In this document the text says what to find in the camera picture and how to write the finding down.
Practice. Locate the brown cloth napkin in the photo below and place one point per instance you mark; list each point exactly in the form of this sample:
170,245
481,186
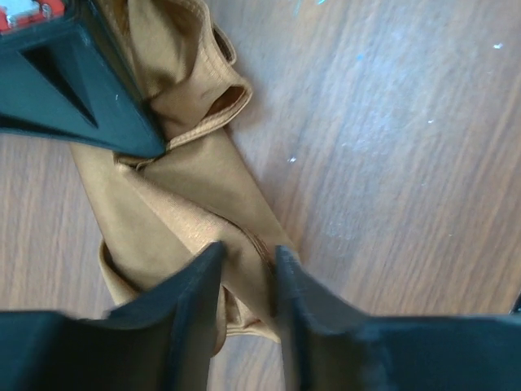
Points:
156,215

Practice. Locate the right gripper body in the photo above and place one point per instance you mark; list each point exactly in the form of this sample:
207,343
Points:
41,18

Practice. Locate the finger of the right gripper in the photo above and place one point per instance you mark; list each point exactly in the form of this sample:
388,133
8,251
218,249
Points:
65,79

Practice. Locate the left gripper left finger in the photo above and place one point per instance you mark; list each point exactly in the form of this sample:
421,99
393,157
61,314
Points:
162,340

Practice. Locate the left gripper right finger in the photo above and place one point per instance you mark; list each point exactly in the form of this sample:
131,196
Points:
327,344

